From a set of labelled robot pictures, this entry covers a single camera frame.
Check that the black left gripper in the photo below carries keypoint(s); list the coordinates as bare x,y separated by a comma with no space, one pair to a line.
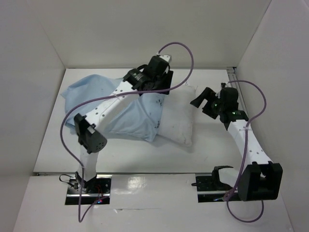
167,77

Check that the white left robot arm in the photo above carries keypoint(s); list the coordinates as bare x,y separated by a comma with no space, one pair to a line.
91,126

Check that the aluminium frame rail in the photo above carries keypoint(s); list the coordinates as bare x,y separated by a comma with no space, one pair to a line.
239,96

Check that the white pillow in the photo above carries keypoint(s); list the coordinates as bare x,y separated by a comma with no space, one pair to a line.
177,118

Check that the light blue pillowcase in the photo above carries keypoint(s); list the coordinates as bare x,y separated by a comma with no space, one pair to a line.
141,119

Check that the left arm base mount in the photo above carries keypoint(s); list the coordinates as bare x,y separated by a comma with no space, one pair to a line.
97,192

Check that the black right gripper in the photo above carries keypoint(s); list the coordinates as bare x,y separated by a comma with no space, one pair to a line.
210,104

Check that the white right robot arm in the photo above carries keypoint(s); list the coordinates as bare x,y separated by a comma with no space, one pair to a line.
260,178

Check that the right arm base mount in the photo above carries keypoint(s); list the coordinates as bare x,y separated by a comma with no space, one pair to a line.
207,190

